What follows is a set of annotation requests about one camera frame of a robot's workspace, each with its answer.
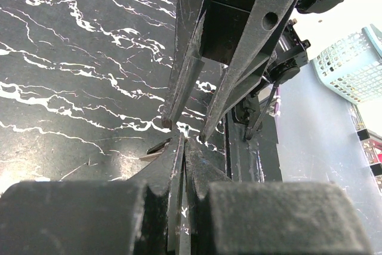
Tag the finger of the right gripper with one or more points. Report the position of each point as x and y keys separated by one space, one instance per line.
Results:
x=264 y=18
x=187 y=64

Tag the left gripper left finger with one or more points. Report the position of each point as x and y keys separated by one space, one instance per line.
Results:
x=140 y=215

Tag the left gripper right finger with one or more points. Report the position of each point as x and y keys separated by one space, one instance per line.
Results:
x=228 y=217

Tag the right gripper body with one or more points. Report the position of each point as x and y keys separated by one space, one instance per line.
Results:
x=229 y=13

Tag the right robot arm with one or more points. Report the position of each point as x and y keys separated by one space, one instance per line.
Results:
x=274 y=64

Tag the light blue mesh basket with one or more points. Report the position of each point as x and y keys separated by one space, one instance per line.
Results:
x=351 y=67

